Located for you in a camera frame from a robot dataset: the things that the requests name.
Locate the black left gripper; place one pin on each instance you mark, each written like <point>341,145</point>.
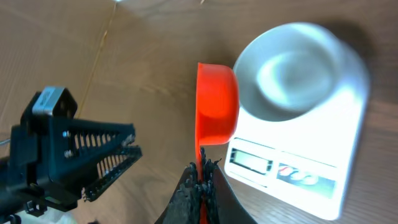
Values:
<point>41,171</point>

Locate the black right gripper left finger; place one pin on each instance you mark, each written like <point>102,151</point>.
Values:
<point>185,203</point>

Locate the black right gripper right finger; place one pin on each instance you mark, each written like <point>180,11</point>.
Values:
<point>220,205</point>

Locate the red plastic measuring scoop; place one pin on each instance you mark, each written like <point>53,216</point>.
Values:
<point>217,108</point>

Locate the white digital kitchen scale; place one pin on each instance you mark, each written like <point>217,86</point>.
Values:
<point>305,161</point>

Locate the white round bowl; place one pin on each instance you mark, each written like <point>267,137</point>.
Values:
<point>288,70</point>

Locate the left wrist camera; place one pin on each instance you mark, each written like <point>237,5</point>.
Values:
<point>51,101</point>

